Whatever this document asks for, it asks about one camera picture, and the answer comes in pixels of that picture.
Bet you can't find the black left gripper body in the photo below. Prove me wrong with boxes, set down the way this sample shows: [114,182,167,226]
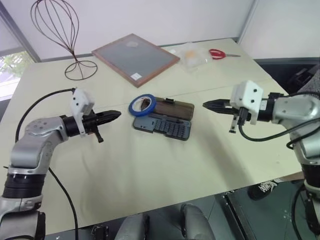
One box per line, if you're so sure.
[81,112,105,144]

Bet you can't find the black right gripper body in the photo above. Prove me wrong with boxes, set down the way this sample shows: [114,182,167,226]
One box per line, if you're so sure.
[224,98,251,134]

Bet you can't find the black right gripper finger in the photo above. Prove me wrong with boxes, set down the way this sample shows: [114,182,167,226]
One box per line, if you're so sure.
[202,98,229,108]
[203,104,230,115]

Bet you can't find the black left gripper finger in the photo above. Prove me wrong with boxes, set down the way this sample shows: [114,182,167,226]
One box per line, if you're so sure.
[97,114,122,125]
[96,109,123,120]

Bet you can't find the blue tape roll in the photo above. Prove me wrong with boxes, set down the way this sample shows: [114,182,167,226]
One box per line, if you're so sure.
[128,94,158,118]

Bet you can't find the screwdriver bit case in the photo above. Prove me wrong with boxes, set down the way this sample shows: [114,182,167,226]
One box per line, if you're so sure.
[132,97,195,142]

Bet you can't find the clear plastic bag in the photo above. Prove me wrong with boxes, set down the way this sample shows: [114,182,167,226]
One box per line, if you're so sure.
[178,42,210,75]

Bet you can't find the grey tweed fabric cushion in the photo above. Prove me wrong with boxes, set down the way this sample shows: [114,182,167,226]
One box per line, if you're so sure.
[298,72,320,101]

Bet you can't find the black sneaker white laces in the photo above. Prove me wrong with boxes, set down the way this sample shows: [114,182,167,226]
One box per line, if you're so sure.
[247,180,283,201]

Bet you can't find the grey rounded shape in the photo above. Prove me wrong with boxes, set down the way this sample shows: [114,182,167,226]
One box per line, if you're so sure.
[180,203,216,240]
[117,214,151,240]

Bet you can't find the small black block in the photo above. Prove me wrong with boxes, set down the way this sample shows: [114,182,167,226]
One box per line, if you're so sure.
[92,224,110,240]

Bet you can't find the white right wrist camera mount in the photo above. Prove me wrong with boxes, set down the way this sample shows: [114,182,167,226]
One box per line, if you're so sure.
[229,80,265,125]

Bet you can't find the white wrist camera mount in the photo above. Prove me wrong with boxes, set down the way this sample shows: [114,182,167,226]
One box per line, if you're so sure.
[229,80,265,125]
[70,87,96,138]

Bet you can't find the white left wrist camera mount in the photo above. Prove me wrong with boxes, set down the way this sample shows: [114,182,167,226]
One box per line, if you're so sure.
[70,87,96,138]

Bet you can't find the red-handled scissors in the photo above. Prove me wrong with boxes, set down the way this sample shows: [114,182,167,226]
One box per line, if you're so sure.
[208,48,241,60]

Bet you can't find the wooden picture frame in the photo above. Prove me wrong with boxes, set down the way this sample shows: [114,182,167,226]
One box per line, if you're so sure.
[91,33,181,89]

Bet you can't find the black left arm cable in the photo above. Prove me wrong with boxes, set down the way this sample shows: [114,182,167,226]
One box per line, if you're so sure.
[15,87,79,240]

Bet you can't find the black furniture frame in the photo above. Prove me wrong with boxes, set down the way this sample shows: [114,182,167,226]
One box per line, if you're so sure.
[252,57,320,96]

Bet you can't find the wire balloon-shaped hat stand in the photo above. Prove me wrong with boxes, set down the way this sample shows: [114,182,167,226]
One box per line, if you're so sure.
[30,0,99,81]

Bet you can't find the black metal base plate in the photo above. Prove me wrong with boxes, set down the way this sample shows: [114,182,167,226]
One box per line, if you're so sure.
[221,179,320,240]

